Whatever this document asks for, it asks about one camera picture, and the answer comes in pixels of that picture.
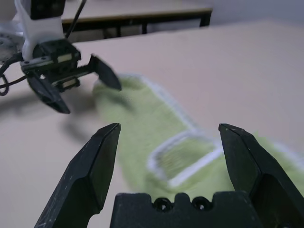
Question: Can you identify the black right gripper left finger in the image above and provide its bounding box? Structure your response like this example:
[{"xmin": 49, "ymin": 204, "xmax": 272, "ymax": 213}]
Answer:
[{"xmin": 34, "ymin": 123, "xmax": 122, "ymax": 228}]

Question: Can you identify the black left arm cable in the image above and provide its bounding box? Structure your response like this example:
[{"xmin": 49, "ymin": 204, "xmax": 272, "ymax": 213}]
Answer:
[{"xmin": 0, "ymin": 0, "xmax": 87, "ymax": 97}]

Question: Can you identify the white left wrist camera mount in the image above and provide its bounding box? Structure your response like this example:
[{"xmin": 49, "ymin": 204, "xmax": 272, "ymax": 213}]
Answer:
[{"xmin": 14, "ymin": 0, "xmax": 67, "ymax": 61}]

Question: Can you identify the beige table with black frame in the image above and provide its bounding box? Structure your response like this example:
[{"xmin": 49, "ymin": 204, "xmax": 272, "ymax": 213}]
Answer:
[{"xmin": 60, "ymin": 7, "xmax": 213, "ymax": 40}]

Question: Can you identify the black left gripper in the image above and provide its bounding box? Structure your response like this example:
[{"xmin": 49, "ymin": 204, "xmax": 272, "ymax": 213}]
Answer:
[{"xmin": 20, "ymin": 39, "xmax": 123, "ymax": 114}]

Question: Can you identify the green towel with white hem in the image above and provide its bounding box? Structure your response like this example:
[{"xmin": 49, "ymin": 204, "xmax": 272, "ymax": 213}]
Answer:
[{"xmin": 91, "ymin": 73, "xmax": 304, "ymax": 205}]

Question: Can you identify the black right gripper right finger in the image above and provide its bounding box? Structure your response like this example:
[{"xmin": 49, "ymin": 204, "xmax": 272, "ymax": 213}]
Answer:
[{"xmin": 218, "ymin": 123, "xmax": 304, "ymax": 228}]

